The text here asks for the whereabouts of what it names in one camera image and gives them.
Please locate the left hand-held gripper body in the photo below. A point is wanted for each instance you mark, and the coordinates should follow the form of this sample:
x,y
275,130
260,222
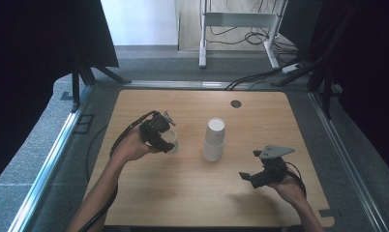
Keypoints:
x,y
152,129

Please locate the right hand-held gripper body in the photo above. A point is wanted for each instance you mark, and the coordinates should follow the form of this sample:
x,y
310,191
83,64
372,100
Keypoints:
x,y
273,170

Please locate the person's right hand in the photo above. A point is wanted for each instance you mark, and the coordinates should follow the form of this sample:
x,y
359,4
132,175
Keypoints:
x,y
289,190

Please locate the person's left hand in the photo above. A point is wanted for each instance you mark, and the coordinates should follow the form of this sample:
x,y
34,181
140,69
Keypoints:
x,y
131,145

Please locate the black table grommet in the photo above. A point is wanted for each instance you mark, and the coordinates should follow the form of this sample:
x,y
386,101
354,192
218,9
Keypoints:
x,y
236,103

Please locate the black stand legs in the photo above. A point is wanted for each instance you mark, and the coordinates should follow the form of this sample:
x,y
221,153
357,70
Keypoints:
x,y
75,90

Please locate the black metal stand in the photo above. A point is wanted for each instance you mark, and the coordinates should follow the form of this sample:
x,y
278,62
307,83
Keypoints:
x,y
326,96

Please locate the white power strip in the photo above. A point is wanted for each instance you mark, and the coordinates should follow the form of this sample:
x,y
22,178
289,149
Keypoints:
x,y
291,68

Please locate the black curtain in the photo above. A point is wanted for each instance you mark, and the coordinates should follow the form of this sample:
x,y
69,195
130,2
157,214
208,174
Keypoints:
x,y
21,64
370,64

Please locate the aluminium floor rail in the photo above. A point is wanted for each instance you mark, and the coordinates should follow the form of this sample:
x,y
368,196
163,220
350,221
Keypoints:
x,y
344,154
176,84
53,145

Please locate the white metal desk frame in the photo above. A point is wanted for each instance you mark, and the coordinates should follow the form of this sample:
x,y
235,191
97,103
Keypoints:
x,y
237,19

